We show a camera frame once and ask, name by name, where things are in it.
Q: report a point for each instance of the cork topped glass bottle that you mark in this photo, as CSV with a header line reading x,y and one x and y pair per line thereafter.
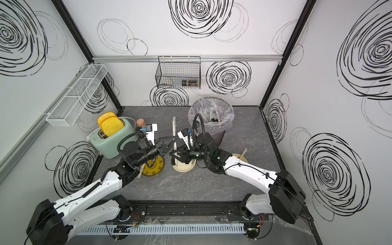
x,y
141,123

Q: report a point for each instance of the front yellow bread slice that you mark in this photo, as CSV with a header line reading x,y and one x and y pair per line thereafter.
x,y
111,125

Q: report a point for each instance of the back yellow bread slice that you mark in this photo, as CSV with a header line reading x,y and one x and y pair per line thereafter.
x,y
105,116

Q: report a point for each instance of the aluminium wall rail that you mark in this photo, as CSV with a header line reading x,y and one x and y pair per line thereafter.
x,y
187,58

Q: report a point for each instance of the bamboo chopsticks pair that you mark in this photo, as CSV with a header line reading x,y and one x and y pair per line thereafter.
x,y
243,154

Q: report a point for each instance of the yellow patterned plate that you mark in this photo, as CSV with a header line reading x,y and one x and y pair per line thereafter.
x,y
153,167

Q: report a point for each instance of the white wire wall shelf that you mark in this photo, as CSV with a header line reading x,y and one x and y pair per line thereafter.
x,y
77,95

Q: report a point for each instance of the white slotted cable duct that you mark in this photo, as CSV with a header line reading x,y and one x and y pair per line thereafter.
x,y
165,229

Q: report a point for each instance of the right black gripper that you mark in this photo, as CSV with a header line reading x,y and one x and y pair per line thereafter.
x,y
186,154

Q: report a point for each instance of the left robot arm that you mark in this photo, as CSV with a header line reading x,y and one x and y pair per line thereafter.
x,y
55,223

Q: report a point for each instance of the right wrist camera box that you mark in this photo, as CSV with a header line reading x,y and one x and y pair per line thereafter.
x,y
185,135

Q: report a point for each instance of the clear plastic bin liner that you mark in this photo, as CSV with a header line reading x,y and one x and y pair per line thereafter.
x,y
214,113

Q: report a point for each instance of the cream plate with red marks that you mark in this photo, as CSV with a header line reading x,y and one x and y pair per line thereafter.
x,y
238,155

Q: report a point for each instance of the yellow bread slice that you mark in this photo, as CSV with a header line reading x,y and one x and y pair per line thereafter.
x,y
111,125
105,116

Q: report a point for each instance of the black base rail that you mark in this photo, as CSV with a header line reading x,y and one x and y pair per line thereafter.
x,y
232,211

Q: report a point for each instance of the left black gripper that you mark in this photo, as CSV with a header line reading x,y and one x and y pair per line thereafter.
x,y
164,149

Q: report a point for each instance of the black wire wall basket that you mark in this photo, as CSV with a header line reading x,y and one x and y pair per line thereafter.
x,y
184,75

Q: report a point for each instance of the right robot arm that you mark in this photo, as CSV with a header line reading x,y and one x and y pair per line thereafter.
x,y
281,194

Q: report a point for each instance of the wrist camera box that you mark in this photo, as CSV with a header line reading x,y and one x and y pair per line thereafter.
x,y
185,135
150,130

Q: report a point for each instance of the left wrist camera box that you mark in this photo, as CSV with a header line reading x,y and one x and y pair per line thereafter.
x,y
150,130

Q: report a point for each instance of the mint green toaster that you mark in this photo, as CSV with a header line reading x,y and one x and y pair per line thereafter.
x,y
107,145

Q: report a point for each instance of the cream plate with black patch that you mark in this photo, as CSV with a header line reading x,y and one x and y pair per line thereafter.
x,y
183,167

